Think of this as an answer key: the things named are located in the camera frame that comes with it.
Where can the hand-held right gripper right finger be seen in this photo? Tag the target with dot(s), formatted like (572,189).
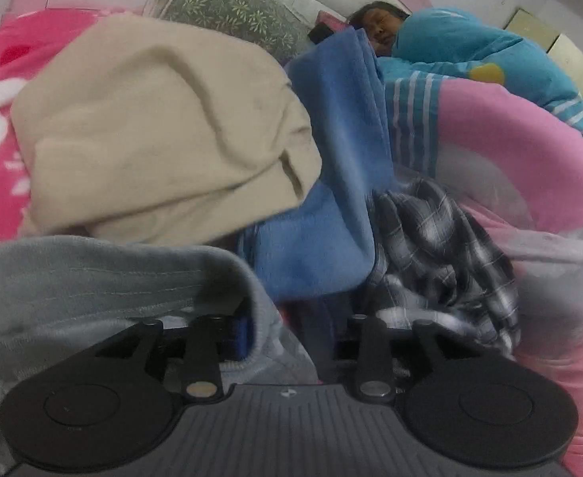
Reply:
(371,353)

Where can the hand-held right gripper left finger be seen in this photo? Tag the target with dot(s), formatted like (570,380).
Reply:
(241,338)

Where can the grey sweatshirt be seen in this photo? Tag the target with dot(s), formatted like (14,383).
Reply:
(73,283)

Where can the black white plaid shirt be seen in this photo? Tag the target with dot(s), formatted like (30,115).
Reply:
(430,248)

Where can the blue garment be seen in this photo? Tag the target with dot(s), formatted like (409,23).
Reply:
(331,159)

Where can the beige garment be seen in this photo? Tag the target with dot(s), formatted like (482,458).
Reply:
(147,134)

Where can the pink floral quilt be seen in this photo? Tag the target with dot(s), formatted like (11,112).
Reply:
(520,159)

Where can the dark flat object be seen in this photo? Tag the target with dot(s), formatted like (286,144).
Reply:
(321,34)

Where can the green leaf pillow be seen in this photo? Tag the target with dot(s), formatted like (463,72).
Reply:
(232,5)

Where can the pale yellow wardrobe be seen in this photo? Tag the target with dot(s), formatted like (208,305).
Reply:
(565,49)

